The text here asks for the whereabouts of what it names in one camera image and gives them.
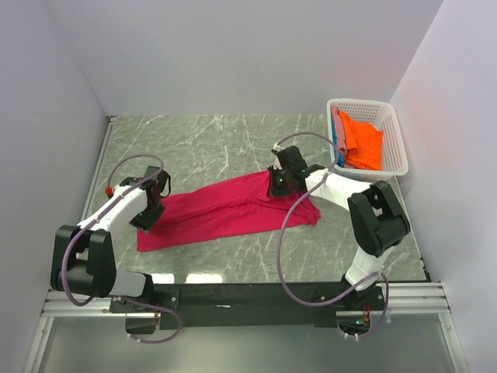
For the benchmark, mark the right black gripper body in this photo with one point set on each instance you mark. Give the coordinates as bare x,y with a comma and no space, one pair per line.
279,185

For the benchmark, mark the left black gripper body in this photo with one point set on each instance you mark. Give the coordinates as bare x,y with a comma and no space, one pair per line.
147,217

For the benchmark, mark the magenta t shirt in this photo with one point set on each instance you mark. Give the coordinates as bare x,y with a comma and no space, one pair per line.
238,206

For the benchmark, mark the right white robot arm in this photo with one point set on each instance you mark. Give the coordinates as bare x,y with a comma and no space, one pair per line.
379,222

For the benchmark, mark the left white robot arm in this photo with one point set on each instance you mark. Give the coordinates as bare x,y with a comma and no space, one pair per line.
83,259

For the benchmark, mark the blue folded t shirt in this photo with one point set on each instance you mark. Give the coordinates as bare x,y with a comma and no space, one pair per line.
339,157

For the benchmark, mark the pink folded t shirt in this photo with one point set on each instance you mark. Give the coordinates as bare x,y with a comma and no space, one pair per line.
338,130

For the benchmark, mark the orange t shirt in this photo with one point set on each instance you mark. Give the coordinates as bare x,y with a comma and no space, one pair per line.
364,144

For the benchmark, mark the white plastic basket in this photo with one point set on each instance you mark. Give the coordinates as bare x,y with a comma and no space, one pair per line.
384,118

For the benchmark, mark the black base beam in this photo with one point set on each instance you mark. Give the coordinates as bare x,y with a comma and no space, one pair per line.
262,304

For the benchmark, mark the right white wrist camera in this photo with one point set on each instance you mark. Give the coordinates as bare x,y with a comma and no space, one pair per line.
276,148

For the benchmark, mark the aluminium frame rail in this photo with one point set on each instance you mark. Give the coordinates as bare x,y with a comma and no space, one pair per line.
426,300

